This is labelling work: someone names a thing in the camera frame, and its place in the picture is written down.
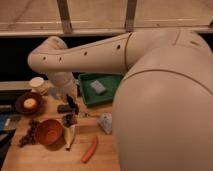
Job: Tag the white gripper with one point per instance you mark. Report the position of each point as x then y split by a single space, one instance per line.
65 84

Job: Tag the black dish brush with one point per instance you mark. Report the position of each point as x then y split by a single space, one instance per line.
71 117

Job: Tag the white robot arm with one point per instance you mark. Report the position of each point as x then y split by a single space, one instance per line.
163 108

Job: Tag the red bowl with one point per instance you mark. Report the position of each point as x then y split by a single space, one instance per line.
48 132

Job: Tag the blue cup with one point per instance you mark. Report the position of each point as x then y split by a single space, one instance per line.
52 91

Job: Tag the black rectangular block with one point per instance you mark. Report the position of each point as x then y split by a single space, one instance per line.
64 108

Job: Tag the white cup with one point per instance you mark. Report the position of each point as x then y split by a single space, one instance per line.
38 85

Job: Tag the blue sponge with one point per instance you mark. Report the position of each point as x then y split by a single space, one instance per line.
98 87

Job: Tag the metal spoon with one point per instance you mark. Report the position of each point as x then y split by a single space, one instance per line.
87 115

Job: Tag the yellow round fruit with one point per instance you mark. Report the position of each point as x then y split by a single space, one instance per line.
30 103

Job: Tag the green plastic tray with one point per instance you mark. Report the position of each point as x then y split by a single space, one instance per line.
90 98

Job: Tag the dark brown plate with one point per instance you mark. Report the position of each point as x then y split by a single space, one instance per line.
19 103

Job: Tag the yellow banana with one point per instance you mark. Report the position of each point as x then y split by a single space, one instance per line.
69 136

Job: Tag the orange carrot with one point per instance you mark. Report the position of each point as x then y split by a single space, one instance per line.
90 151

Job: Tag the dark grape bunch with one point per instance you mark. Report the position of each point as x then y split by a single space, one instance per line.
29 137

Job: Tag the blue object at left edge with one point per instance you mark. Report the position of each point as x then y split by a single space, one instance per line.
9 122

